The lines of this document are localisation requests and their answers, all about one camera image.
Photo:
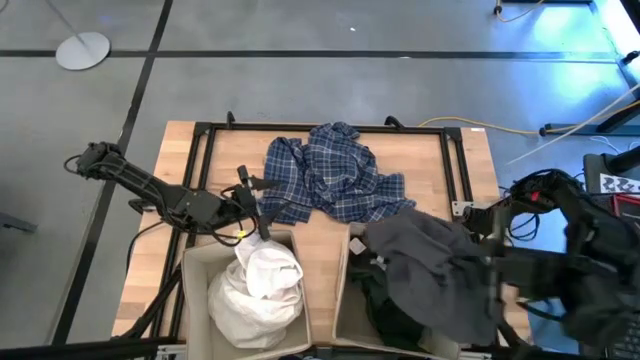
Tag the black keyboard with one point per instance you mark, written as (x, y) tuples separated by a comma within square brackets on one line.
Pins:
[(627, 345)]

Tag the white mounting plate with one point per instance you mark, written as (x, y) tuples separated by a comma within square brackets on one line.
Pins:
[(462, 207)]

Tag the blue plaid shirt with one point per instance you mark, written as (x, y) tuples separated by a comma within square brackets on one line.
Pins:
[(335, 175)]

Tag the white table label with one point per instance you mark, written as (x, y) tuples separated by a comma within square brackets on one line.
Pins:
[(477, 129)]

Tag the black metal table frame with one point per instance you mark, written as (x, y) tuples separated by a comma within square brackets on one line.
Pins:
[(300, 128)]

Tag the black and white marker card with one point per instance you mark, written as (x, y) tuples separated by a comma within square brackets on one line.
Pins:
[(620, 184)]

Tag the grey floor foot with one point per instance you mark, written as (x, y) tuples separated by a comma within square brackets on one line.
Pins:
[(17, 222)]

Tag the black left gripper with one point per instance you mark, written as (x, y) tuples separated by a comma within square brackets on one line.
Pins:
[(242, 202)]

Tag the white garment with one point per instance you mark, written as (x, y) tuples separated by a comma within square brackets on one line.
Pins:
[(255, 295)]

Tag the black desk base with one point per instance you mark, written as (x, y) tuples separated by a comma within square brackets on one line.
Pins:
[(575, 129)]

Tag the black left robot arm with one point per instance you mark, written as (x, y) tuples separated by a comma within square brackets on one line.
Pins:
[(150, 187)]

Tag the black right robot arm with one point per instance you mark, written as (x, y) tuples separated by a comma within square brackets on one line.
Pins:
[(600, 250)]

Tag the dark grey garment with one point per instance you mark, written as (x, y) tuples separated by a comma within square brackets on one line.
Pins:
[(435, 270)]

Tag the round grey stand base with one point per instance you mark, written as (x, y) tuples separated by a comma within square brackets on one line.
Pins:
[(82, 50)]

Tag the red-framed device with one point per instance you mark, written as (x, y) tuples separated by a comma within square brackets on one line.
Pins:
[(627, 205)]

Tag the black side desk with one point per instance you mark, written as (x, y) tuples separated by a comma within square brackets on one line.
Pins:
[(595, 170)]

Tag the black camera rig bar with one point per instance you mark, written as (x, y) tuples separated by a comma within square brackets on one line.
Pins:
[(75, 349)]

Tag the black garment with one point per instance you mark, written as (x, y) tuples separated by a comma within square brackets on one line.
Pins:
[(385, 310)]

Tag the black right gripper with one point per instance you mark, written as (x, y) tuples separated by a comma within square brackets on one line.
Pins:
[(530, 272)]

